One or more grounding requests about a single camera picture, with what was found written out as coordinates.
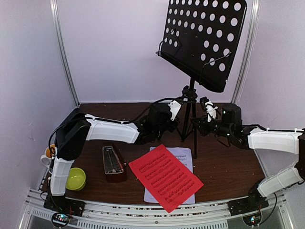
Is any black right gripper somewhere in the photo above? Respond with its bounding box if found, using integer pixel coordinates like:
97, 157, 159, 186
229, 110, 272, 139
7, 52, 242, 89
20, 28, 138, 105
191, 114, 233, 138

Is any black perforated music stand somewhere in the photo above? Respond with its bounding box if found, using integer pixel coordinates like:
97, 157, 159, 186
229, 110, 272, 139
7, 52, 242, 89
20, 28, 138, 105
155, 0, 247, 160

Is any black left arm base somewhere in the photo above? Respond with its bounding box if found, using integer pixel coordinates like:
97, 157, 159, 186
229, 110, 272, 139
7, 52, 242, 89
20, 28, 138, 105
43, 195, 85, 217

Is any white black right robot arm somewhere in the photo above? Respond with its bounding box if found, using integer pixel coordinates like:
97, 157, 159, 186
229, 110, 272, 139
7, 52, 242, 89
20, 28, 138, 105
191, 102, 305, 211

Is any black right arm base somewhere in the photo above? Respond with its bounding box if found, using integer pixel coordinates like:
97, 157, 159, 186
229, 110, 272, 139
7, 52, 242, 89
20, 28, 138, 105
227, 191, 269, 216

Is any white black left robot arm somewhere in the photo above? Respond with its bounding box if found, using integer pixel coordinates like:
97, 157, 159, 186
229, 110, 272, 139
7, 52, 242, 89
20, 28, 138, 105
49, 100, 182, 212

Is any white sheet music page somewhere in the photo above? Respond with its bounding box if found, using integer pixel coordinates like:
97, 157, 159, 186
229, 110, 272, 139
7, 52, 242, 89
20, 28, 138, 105
143, 147, 193, 204

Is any red sheet music page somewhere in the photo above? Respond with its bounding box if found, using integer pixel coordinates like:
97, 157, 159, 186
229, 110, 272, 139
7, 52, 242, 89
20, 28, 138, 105
129, 145, 203, 213

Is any brown wooden metronome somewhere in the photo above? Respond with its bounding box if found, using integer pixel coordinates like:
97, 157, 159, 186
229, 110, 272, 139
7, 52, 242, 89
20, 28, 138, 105
102, 142, 127, 183

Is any lime green bowl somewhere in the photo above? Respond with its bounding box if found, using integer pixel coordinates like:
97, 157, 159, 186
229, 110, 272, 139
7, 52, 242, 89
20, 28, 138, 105
66, 167, 86, 191

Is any patterned mug yellow inside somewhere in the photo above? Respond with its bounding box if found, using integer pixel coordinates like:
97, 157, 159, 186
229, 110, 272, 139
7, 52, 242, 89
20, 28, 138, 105
40, 144, 57, 169

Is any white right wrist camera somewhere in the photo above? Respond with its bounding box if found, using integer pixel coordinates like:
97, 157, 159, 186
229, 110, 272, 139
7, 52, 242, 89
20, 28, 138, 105
200, 97, 218, 122

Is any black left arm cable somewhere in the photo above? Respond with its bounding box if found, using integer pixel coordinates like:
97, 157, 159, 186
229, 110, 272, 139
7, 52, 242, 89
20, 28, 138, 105
47, 96, 184, 153

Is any aluminium front rail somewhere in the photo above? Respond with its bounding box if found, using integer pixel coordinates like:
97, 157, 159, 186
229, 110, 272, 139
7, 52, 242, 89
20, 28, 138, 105
25, 188, 286, 229

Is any right aluminium frame post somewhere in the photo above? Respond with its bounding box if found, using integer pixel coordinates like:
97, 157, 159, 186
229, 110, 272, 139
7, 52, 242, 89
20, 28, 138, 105
231, 0, 261, 104

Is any aluminium frame post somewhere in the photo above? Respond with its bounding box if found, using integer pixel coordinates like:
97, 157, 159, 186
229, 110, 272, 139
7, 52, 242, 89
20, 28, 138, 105
231, 0, 261, 104
50, 0, 80, 107

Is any left aluminium frame post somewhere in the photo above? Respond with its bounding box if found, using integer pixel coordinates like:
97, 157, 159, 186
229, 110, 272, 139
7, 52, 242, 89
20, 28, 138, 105
50, 0, 80, 107

